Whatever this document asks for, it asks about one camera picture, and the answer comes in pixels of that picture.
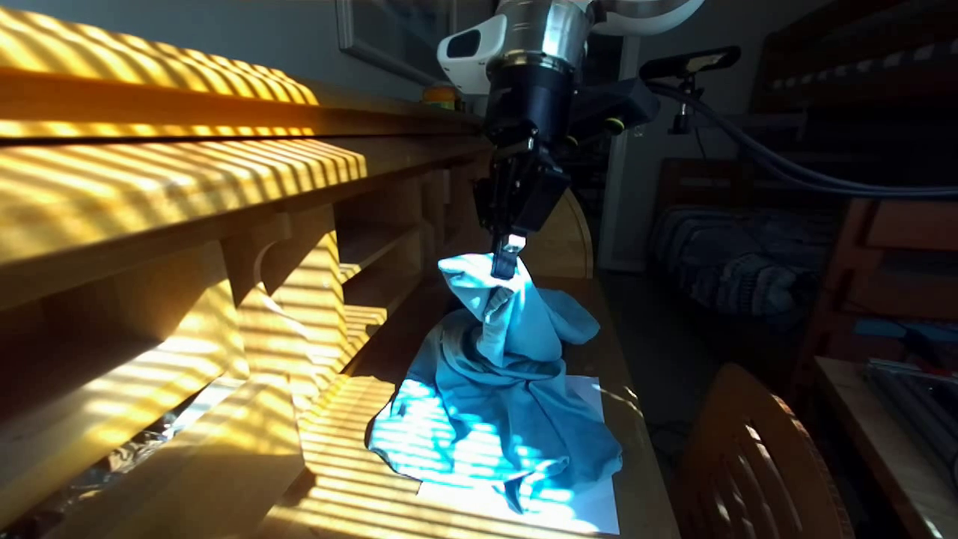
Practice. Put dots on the wooden side table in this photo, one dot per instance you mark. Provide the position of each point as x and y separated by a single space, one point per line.
879 449

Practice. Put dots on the small yellow object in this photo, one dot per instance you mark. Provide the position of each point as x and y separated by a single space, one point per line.
442 95

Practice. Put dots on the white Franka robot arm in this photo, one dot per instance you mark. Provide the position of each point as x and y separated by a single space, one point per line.
559 31

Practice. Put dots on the wooden desk with hutch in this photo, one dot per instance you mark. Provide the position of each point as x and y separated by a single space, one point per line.
150 188

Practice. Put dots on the striped bedding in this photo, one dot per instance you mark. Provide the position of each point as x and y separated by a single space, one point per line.
744 263

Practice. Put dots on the wooden bed frame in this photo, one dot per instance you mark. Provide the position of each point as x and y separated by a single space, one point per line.
900 257

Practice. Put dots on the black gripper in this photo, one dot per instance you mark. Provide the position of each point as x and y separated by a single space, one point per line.
524 151

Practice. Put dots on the framed wall picture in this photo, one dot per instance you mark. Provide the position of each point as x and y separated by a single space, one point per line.
398 34

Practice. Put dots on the blue cloth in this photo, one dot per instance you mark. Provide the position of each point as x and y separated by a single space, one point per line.
511 398

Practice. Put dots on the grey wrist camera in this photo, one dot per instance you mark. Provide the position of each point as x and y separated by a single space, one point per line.
614 104

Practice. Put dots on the wooden chair back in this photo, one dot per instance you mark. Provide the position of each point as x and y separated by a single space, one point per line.
758 467

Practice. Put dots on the black camera on stand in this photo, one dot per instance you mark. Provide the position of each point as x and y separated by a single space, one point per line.
690 62

